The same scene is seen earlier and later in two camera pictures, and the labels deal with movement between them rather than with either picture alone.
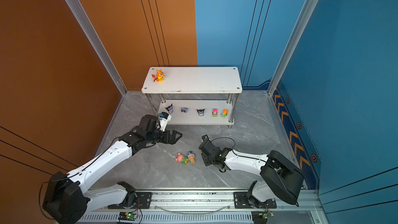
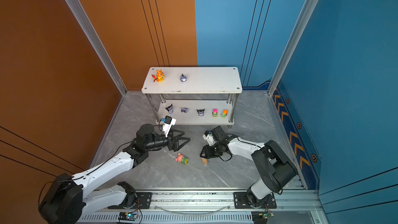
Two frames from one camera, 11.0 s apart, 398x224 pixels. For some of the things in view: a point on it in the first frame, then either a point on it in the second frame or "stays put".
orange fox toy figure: (160, 76) stays put
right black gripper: (204, 160) → (207, 153)
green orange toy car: (224, 113) stays put
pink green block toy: (214, 112) stays put
